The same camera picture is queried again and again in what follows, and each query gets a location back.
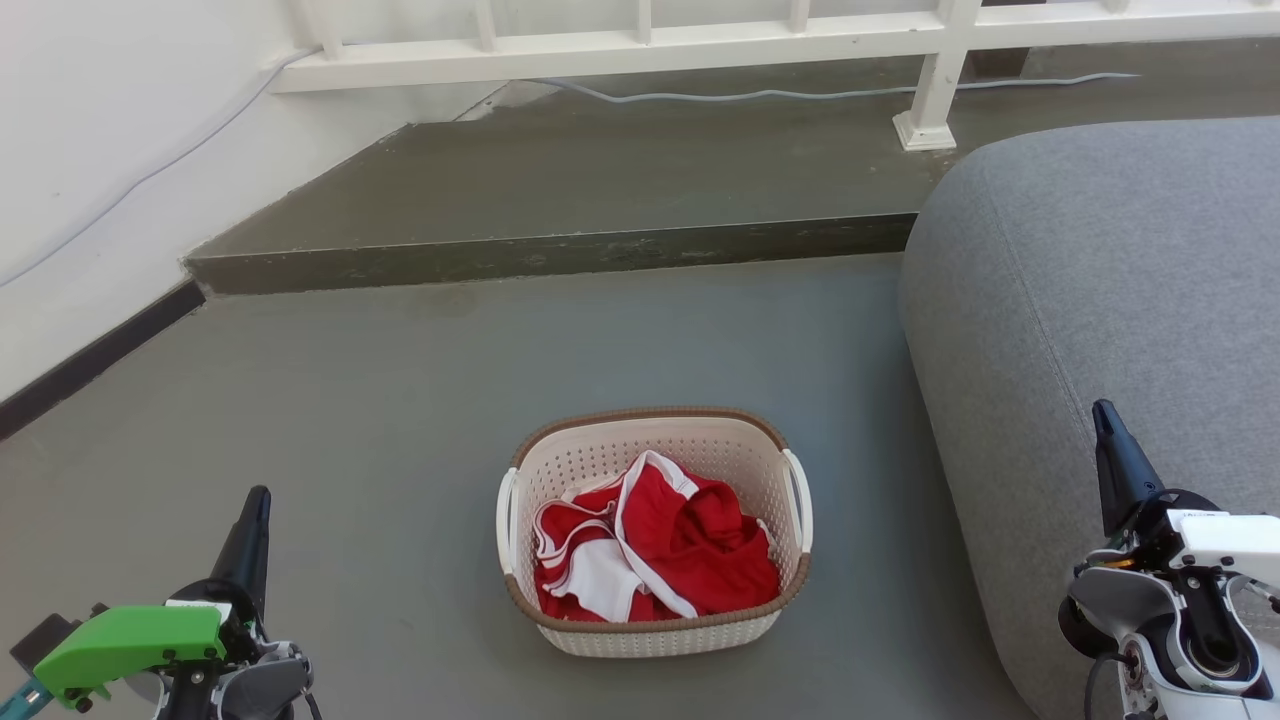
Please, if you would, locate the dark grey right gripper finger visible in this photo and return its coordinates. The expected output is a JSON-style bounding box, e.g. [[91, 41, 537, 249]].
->
[[1092, 400, 1166, 536]]

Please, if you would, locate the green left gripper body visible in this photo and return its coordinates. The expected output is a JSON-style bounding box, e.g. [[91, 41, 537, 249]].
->
[[33, 580, 269, 706]]

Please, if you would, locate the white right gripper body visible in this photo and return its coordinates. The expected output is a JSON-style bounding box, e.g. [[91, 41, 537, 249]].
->
[[1105, 490, 1280, 591]]

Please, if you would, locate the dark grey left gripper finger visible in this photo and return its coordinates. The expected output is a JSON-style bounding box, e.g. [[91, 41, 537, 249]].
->
[[210, 487, 273, 601]]

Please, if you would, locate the cream perforated laundry basket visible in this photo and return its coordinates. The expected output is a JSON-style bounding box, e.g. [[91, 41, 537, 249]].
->
[[496, 405, 814, 659]]

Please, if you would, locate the red and white garment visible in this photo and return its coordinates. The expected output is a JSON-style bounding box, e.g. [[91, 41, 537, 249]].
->
[[533, 450, 781, 623]]

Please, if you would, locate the grey fabric sofa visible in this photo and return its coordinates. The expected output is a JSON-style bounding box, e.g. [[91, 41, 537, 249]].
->
[[898, 117, 1280, 720]]

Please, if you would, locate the black baseboard strip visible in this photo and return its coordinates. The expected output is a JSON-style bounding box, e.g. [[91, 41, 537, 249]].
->
[[0, 278, 208, 441]]

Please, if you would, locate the raised grey concrete step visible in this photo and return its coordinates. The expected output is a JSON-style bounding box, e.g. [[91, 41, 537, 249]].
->
[[183, 40, 1280, 296]]

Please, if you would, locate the white wooden railing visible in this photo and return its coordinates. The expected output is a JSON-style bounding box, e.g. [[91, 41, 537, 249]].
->
[[268, 0, 1280, 153]]

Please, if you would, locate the teal plug left camera cable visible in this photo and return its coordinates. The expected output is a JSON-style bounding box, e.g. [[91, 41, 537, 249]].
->
[[0, 678, 51, 720]]

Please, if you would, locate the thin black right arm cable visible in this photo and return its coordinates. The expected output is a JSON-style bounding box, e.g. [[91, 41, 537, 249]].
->
[[1083, 650, 1136, 720]]

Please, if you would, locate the grey cable on wall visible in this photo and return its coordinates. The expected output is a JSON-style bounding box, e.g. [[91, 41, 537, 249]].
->
[[0, 45, 323, 288]]

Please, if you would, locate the grey cable on floor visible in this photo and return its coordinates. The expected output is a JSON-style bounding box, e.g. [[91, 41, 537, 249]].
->
[[520, 72, 1141, 104]]

